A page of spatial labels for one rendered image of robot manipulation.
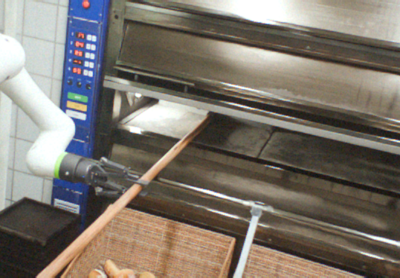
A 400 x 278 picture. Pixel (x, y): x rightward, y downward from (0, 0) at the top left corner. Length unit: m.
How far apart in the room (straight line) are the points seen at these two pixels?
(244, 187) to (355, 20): 0.77
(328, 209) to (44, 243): 1.08
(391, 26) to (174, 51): 0.79
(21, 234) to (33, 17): 0.88
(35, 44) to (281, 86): 1.03
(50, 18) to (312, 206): 1.29
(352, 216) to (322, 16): 0.76
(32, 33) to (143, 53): 0.50
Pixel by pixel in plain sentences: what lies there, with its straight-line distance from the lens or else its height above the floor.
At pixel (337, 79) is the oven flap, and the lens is 2.34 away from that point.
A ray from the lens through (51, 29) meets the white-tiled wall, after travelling 2.64.
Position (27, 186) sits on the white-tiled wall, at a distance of 2.88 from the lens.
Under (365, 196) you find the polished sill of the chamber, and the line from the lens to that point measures 2.44.
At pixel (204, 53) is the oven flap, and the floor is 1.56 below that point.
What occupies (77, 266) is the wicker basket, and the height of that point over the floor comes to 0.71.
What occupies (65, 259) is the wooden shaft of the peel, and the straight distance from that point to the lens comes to 1.58.
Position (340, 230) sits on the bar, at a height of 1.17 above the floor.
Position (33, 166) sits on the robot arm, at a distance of 2.11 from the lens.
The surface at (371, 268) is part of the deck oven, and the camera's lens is 2.57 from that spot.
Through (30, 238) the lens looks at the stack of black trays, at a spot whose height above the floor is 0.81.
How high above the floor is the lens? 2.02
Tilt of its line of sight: 18 degrees down
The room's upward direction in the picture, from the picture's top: 9 degrees clockwise
